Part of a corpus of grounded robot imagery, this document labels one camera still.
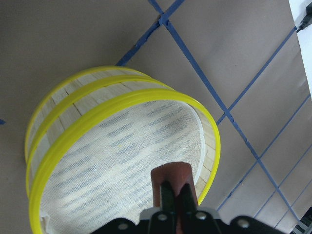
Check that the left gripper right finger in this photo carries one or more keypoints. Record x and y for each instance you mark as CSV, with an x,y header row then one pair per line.
x,y
187,200

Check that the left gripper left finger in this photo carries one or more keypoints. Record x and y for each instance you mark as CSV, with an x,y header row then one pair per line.
x,y
167,198

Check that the brown bun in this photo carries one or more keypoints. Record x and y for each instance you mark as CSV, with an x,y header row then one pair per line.
x,y
177,174

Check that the yellow steamer layer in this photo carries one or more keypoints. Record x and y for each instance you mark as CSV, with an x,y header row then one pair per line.
x,y
49,109
94,162

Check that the black power adapter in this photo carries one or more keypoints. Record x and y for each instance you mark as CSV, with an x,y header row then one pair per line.
x,y
307,20

